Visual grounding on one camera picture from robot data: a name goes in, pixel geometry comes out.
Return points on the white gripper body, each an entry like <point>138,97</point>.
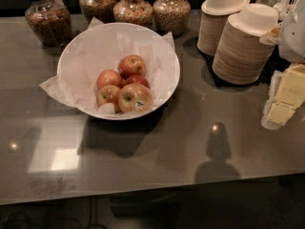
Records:
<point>294,37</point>

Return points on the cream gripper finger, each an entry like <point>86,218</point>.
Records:
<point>286,95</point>
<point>271,37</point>

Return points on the large apple with sticker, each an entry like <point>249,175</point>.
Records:
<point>135,98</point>

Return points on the top red apple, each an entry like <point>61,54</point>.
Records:
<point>132,64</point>

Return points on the left red apple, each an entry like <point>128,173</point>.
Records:
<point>109,77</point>

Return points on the front left apple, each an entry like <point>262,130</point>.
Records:
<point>109,94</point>

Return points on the white bowl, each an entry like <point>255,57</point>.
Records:
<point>95,42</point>

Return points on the front stack paper bowls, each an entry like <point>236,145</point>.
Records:
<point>240,56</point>

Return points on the stack paper bowls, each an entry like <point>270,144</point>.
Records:
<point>240,56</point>
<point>214,15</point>

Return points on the rear stack paper bowls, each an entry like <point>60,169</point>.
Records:
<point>214,15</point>

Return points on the glass jar light cereal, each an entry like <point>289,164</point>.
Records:
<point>171,15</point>

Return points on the glass jar granola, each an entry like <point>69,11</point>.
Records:
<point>99,9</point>
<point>138,12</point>

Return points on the white paper liner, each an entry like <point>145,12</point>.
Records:
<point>79,67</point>

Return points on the glass jar brown cereal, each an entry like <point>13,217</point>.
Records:
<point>50,20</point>

